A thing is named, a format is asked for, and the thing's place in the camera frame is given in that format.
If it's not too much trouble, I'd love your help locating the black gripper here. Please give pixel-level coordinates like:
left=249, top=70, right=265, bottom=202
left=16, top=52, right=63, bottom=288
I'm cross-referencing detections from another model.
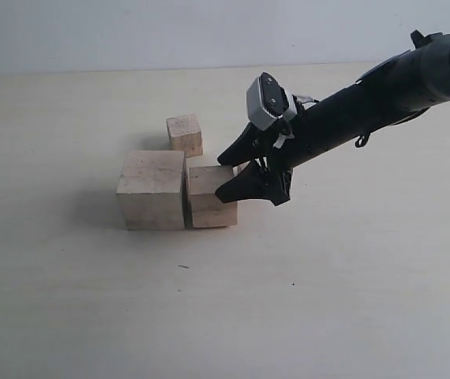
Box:
left=215, top=84, right=379, bottom=205

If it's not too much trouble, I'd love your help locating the smallest wooden cube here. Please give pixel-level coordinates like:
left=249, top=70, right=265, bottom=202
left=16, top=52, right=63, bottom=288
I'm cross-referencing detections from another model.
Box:
left=236, top=162, right=249, bottom=175

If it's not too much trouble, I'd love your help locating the second largest wooden cube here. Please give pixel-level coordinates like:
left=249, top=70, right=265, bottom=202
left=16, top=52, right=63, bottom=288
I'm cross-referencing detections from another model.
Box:
left=189, top=166, right=238, bottom=229

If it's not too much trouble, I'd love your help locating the medium small wooden cube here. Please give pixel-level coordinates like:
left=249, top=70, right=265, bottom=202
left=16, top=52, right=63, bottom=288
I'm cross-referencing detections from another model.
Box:
left=166, top=114, right=204, bottom=157

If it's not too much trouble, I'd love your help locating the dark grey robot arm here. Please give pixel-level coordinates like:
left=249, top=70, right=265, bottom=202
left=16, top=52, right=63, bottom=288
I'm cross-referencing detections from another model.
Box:
left=216, top=31, right=450, bottom=205

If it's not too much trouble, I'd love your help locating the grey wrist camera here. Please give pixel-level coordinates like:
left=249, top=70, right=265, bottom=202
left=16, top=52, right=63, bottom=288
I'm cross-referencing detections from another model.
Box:
left=246, top=72, right=298, bottom=149

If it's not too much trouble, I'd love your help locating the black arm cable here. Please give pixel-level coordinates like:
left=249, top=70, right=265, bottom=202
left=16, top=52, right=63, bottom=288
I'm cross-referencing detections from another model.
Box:
left=354, top=28, right=450, bottom=149

